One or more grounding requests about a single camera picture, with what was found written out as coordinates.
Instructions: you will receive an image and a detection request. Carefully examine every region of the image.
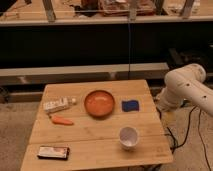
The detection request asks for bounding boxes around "orange ceramic bowl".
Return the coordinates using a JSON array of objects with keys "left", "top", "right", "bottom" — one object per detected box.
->
[{"left": 84, "top": 90, "right": 115, "bottom": 117}]

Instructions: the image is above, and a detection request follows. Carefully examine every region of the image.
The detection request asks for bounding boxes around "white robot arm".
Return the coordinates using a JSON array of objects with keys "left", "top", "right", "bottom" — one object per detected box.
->
[{"left": 157, "top": 63, "right": 213, "bottom": 117}]

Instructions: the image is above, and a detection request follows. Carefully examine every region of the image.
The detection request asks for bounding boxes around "blue sponge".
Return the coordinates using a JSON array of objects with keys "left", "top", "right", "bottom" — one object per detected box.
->
[{"left": 122, "top": 100, "right": 139, "bottom": 112}]

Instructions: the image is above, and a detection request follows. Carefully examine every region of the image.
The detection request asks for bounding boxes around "wooden folding table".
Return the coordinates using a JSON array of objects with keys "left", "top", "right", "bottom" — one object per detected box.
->
[{"left": 21, "top": 80, "right": 173, "bottom": 171}]

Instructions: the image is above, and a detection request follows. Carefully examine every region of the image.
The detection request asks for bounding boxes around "white paper cup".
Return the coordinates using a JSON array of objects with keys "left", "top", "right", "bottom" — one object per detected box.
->
[{"left": 119, "top": 127, "right": 139, "bottom": 150}]

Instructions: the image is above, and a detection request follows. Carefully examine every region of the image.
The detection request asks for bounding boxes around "white tube with cap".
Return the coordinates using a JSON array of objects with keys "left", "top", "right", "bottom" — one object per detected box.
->
[{"left": 43, "top": 97, "right": 77, "bottom": 113}]

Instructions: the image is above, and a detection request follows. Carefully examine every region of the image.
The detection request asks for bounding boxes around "orange carrot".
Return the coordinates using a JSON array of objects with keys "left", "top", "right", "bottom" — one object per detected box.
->
[{"left": 50, "top": 115, "right": 73, "bottom": 126}]

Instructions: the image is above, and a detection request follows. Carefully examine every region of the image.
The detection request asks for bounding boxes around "thin vertical pole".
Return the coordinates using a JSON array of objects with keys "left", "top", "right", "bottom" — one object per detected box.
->
[{"left": 127, "top": 16, "right": 131, "bottom": 80}]

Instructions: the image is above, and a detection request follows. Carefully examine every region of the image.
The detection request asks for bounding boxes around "black rectangular box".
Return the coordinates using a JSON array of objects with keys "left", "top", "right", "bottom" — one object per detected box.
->
[{"left": 37, "top": 146, "right": 70, "bottom": 160}]

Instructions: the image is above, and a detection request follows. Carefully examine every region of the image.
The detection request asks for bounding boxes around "black cable on floor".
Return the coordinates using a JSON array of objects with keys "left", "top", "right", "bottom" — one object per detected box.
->
[{"left": 155, "top": 105, "right": 213, "bottom": 171}]

